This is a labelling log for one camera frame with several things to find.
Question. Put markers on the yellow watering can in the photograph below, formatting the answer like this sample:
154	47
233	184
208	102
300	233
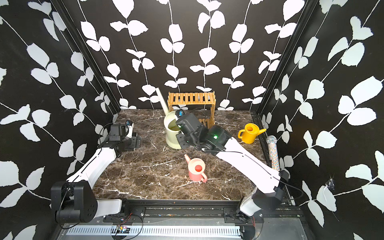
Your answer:
249	133

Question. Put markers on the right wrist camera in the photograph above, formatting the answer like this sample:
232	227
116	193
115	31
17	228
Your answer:
179	113

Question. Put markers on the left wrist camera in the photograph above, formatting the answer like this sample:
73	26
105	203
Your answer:
129	125

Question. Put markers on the white perforated strip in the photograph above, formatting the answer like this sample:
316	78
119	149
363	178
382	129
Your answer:
164	231

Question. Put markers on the sprinkles bottle silver cap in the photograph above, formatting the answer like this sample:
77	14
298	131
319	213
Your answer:
273	152

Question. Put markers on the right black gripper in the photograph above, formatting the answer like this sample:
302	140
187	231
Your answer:
181	140

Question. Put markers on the pink watering can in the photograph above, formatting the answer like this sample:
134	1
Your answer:
196	168

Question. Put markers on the small circuit board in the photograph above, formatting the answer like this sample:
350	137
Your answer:
122	230

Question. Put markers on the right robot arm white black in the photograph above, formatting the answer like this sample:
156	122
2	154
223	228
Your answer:
269	191

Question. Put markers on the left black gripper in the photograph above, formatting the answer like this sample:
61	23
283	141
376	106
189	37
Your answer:
134	143

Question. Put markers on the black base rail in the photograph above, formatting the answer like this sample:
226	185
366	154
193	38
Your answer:
125	211

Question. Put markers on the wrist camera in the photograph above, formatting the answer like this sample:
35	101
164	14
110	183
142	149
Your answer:
129	125
179	113

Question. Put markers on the green watering can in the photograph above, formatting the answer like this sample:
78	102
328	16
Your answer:
172	130

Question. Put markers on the wooden slatted shelf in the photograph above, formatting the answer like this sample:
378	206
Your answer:
206	99

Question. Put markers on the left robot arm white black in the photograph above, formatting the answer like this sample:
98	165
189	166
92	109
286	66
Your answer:
87	174

